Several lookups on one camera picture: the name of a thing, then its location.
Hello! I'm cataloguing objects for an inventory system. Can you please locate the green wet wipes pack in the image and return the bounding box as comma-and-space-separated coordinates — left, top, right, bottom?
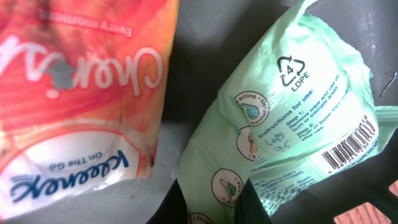
177, 0, 397, 223

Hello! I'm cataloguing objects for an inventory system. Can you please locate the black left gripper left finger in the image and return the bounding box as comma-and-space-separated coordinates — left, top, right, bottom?
147, 179, 188, 224

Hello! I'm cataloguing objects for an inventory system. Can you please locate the dark grey plastic basket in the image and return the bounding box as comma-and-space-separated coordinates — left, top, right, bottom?
0, 0, 398, 224

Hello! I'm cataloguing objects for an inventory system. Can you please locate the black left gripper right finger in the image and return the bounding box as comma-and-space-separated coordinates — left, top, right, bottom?
234, 179, 272, 224

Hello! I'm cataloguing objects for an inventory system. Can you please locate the orange Kleenex tissue pack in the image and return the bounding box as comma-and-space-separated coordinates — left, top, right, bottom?
1, 0, 179, 221

